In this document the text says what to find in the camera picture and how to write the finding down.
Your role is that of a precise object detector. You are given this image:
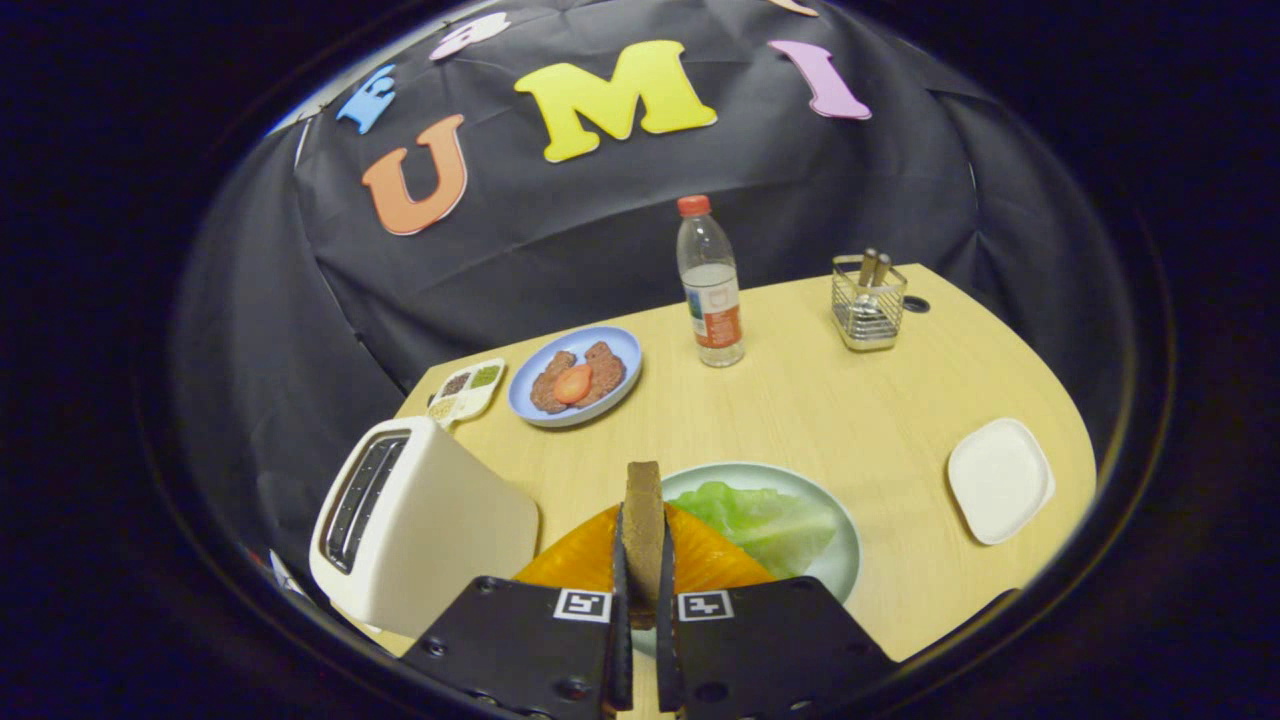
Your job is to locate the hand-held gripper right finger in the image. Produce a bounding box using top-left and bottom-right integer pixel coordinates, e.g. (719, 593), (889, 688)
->
(655, 503), (896, 719)

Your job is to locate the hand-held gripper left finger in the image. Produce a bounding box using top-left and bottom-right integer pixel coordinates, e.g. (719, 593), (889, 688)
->
(400, 503), (636, 720)

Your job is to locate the brown bread slice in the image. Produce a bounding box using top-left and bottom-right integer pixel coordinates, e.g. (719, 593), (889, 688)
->
(620, 460), (669, 629)

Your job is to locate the green lettuce leaf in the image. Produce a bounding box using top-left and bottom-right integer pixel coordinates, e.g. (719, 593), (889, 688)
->
(668, 481), (839, 579)

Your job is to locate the pale green round plate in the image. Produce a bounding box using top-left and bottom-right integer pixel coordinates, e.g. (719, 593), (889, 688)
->
(632, 460), (863, 658)

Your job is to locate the white toaster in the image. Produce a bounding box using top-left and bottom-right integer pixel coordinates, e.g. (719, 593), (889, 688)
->
(308, 415), (541, 639)

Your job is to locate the brown meat patty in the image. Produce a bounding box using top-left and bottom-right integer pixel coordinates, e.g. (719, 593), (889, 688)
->
(582, 341), (627, 406)
(530, 350), (579, 415)

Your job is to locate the white seasoning tray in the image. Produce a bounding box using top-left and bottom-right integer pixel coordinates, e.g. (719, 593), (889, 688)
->
(427, 357), (508, 429)

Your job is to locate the blue round plate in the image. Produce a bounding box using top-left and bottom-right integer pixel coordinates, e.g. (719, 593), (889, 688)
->
(507, 325), (643, 429)

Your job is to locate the clear red-capped water bottle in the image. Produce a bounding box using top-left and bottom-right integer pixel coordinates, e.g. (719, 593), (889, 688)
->
(676, 194), (747, 369)

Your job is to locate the white square plate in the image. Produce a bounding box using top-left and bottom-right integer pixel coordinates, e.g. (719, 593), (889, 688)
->
(946, 417), (1057, 546)

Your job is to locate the black backdrop cloth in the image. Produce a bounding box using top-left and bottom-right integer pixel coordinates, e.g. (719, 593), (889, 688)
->
(170, 0), (1136, 591)

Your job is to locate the metal wire cutlery holder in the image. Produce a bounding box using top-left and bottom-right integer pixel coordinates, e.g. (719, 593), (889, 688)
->
(830, 253), (909, 352)

